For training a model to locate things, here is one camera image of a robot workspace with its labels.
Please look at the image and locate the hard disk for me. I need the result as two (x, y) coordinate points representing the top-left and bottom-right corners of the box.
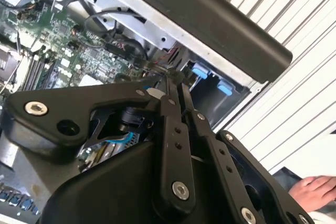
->
(181, 61), (210, 88)

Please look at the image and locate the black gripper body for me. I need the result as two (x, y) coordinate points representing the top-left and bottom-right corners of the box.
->
(39, 141), (237, 224)

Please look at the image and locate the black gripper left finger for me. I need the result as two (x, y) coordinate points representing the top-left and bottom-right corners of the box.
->
(4, 71), (197, 214)

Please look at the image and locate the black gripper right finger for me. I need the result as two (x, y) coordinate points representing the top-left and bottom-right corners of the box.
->
(177, 83), (315, 224)

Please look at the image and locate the black wire with red print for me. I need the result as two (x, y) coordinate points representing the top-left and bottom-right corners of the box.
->
(103, 37), (171, 75)

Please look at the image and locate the person's bare hand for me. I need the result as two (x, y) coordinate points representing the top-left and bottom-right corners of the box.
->
(288, 175), (336, 212)

